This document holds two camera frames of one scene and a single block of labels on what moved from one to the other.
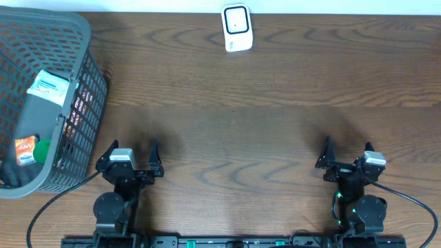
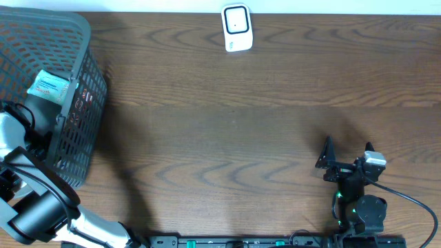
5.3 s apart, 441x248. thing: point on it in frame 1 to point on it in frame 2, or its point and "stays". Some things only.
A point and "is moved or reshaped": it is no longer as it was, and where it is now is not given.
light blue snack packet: [49, 87] stays
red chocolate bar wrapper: [83, 98] is moved or reshaped
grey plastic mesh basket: [53, 100] stays
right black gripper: [340, 170] stays
